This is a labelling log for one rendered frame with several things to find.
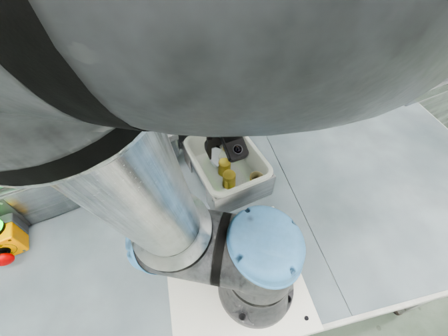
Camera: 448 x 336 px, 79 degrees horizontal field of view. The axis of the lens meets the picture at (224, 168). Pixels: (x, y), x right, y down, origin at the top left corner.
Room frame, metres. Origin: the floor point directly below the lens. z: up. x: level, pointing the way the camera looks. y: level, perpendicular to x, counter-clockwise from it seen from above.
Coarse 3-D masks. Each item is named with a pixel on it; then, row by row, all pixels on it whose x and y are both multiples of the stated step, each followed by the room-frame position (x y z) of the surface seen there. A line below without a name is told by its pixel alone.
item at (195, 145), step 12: (192, 144) 0.54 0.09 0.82; (204, 144) 0.56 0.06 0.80; (252, 144) 0.52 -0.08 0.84; (192, 156) 0.48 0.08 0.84; (204, 156) 0.54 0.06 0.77; (252, 156) 0.50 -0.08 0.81; (204, 168) 0.49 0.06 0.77; (216, 168) 0.49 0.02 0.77; (240, 168) 0.49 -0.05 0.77; (252, 168) 0.49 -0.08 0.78; (264, 168) 0.45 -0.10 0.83; (204, 180) 0.40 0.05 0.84; (216, 180) 0.45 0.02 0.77; (240, 180) 0.45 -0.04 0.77; (252, 180) 0.40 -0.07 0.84; (264, 180) 0.40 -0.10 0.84; (216, 192) 0.36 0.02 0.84; (228, 192) 0.36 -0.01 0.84
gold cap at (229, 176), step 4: (224, 172) 0.44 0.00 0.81; (228, 172) 0.44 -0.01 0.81; (232, 172) 0.44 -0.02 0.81; (224, 176) 0.43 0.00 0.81; (228, 176) 0.43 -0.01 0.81; (232, 176) 0.43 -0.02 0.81; (224, 180) 0.43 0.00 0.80; (228, 180) 0.42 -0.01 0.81; (232, 180) 0.42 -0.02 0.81; (224, 184) 0.43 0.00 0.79; (228, 184) 0.42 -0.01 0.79; (232, 184) 0.42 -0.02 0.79; (228, 188) 0.42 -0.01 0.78
